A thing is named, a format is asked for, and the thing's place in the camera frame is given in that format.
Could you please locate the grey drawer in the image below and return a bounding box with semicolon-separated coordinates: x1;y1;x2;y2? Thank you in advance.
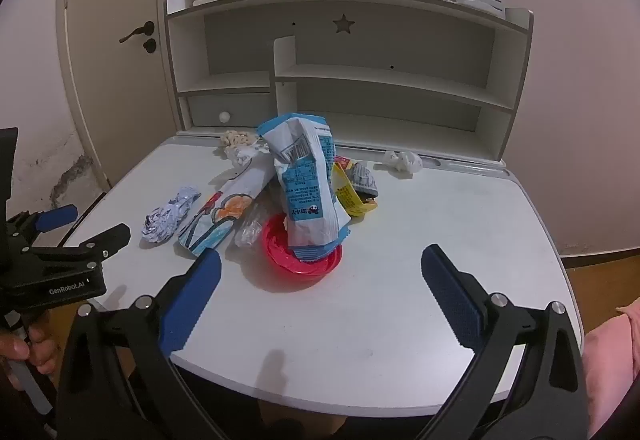
187;92;273;129

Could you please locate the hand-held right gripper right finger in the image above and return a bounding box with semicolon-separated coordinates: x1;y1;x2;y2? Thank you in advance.
421;244;588;440

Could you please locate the person's left hand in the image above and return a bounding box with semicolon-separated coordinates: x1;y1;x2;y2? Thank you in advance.
0;312;60;391

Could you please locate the white desk shelf unit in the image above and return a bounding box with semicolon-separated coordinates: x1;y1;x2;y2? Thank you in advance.
165;0;535;165

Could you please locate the red plastic bowl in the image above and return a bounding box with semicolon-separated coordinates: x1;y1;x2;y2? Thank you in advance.
262;214;345;277

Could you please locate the pink clothing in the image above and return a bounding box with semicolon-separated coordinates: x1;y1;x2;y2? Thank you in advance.
582;297;640;438

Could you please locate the blue white snack bag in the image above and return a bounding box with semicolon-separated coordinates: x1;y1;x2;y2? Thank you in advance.
256;112;352;262

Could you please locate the yellow snack packet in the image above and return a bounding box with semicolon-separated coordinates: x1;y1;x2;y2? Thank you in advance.
332;157;379;218

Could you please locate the long popcorn print packet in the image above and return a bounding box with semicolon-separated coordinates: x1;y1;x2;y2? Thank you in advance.
177;152;276;257

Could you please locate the black door handle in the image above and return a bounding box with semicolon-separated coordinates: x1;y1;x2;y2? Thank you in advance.
119;21;156;44

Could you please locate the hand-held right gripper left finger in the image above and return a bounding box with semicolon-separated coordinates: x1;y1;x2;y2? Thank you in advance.
56;249;223;440

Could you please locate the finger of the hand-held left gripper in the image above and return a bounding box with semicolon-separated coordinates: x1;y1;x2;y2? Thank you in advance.
25;222;132;269
7;204;79;241

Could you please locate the grey striped wrapper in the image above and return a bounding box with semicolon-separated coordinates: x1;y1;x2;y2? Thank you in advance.
348;161;378;201

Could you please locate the beige fluffy cloth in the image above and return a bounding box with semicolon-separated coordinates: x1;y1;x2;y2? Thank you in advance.
221;130;258;149

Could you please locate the clear plastic wrapper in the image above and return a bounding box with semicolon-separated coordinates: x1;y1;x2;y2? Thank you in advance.
234;205;264;248

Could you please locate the silver foil wrapper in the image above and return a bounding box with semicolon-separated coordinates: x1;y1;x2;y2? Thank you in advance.
141;186;202;245

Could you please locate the white tissue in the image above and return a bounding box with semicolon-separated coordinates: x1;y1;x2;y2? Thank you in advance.
384;150;423;177

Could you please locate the cream door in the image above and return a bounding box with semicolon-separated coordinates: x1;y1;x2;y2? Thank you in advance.
56;0;182;193

